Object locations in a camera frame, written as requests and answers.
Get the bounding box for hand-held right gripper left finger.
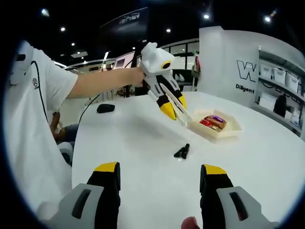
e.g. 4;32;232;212
50;161;121;229

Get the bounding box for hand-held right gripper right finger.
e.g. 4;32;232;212
199;164;279;229

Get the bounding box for cream food tongs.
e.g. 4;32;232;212
164;92;194;127

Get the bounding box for large purple snack packet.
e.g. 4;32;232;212
206;114;226;124

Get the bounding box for cream hexagonal container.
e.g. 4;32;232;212
188;109;242;144

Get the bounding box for person's left hand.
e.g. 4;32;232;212
128;66;147;86

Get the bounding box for person's right hand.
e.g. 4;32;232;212
181;216;199;229

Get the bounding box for dark display screen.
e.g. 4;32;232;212
172;69;194;84

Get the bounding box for pink display screen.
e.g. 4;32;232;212
114;51;135;69

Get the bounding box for black hanging ceiling banner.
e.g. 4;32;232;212
100;7;150;40

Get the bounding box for black oval case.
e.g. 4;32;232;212
96;104;115;114

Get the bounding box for white grey round object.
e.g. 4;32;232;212
58;142;73;166

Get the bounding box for round ceiling spotlights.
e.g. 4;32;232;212
41;8;277;47

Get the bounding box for person's blue jeans leg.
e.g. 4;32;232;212
63;124;79;144

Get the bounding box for white cardboard box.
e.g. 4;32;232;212
258;93;277;112

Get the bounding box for white storage bin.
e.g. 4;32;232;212
273;68;287;83
259;64;275;78
285;71;300;93

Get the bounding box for person in white coat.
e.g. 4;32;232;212
3;40;79;215

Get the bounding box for black backpack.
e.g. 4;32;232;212
273;94;287;117

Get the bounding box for grey metal shelf rack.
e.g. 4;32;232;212
252;45;305;134

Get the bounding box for white chest device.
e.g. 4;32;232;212
9;40;34;85

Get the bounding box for pink hanging lanyards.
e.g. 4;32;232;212
193;54;201;73

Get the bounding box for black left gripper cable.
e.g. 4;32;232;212
79;93;107;126

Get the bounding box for black chest device cable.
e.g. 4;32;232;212
30;60;50;115

